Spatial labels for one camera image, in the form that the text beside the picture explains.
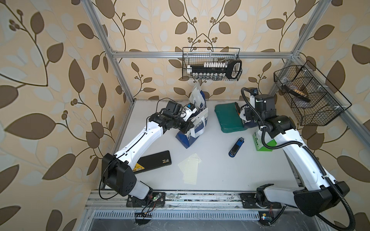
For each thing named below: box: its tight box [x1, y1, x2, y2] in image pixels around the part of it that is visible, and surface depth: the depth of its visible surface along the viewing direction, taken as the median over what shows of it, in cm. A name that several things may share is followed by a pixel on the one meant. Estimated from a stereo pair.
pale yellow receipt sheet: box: [177, 153, 202, 185], surface depth 88 cm
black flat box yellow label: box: [132, 150, 172, 174], surface depth 88 cm
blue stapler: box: [228, 136, 245, 158], surface depth 93 cm
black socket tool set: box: [186, 59, 243, 80], surface depth 87 cm
